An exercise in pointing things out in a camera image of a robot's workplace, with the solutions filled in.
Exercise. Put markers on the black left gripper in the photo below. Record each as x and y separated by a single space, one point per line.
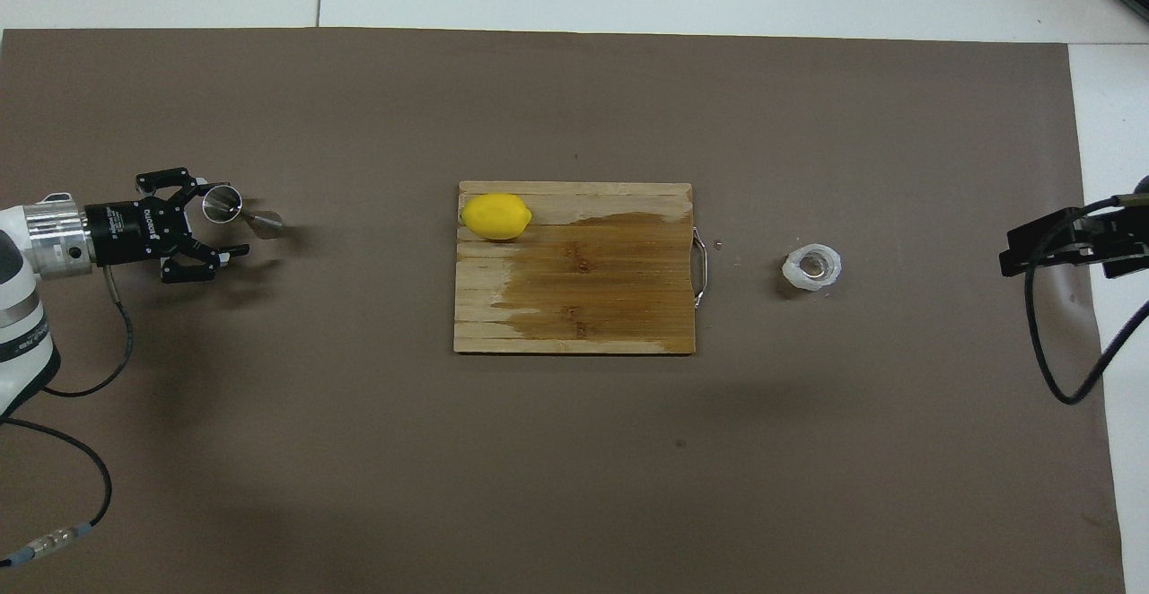
135 231

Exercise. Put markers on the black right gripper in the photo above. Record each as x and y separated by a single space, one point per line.
1144 192

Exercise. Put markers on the steel double jigger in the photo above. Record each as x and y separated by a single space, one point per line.
222 204

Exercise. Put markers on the small clear frosted cup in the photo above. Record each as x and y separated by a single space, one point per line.
812 266

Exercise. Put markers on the brown paper table mat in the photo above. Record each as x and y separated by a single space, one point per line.
359 441

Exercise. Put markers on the yellow lemon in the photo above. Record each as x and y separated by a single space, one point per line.
495 216

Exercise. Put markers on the wooden cutting board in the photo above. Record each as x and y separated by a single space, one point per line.
583 289

